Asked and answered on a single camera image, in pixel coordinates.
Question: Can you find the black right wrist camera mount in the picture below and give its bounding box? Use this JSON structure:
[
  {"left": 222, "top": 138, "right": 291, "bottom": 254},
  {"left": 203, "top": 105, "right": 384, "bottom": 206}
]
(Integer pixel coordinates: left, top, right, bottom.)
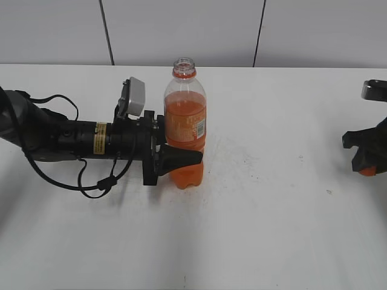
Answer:
[{"left": 362, "top": 79, "right": 387, "bottom": 102}]

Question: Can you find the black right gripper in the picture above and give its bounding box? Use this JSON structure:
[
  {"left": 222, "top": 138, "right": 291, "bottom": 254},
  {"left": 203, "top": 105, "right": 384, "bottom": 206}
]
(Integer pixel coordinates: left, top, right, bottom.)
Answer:
[{"left": 342, "top": 118, "right": 386, "bottom": 175}]

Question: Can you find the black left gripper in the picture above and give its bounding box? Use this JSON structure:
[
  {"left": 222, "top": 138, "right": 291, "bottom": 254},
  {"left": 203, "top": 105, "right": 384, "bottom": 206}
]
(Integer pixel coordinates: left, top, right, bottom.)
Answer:
[{"left": 110, "top": 110, "right": 203, "bottom": 185}]

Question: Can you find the orange bottle cap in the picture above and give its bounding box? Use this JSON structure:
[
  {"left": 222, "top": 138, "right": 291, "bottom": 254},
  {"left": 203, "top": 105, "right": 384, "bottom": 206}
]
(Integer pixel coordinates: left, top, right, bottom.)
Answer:
[{"left": 359, "top": 166, "right": 377, "bottom": 177}]

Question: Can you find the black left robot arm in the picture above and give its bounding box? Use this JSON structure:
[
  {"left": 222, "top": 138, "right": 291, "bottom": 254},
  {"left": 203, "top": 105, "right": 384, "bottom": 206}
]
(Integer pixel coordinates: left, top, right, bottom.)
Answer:
[{"left": 1, "top": 90, "right": 203, "bottom": 185}]

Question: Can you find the orange drink plastic bottle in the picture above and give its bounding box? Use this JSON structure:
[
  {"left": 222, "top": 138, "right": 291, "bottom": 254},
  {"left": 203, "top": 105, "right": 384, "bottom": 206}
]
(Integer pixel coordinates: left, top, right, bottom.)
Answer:
[{"left": 163, "top": 56, "right": 208, "bottom": 190}]

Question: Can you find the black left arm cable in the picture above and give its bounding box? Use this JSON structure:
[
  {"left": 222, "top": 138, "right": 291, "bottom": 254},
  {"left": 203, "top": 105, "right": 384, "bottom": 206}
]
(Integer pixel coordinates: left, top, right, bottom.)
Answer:
[{"left": 18, "top": 94, "right": 134, "bottom": 199}]

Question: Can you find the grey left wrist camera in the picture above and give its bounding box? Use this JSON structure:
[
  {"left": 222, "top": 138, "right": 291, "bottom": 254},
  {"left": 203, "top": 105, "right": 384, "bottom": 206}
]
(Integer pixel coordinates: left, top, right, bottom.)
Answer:
[{"left": 116, "top": 77, "right": 146, "bottom": 118}]

